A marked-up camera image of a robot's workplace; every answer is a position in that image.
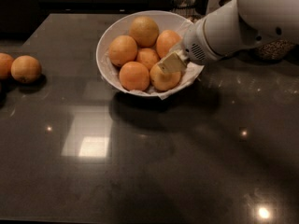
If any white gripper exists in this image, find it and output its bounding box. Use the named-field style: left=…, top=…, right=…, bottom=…
left=158, top=20, right=221, bottom=74

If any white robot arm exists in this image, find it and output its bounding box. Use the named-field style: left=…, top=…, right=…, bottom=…
left=158, top=0, right=299, bottom=74

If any white paper liner in bowl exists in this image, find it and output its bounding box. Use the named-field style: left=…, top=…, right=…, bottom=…
left=102, top=17, right=205, bottom=101

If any small centre orange in bowl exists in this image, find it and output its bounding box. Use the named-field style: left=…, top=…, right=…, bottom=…
left=135, top=48, right=160, bottom=70

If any white bowl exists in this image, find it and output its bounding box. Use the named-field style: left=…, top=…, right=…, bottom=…
left=95, top=9, right=205, bottom=98

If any left glass jar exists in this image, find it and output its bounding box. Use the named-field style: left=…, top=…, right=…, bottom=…
left=171, top=0, right=202, bottom=23

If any right glass jar with grains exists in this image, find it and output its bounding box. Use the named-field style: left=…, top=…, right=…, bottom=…
left=253, top=39, right=295, bottom=62

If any orange on table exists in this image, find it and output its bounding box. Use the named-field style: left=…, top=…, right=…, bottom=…
left=11, top=55, right=42, bottom=84

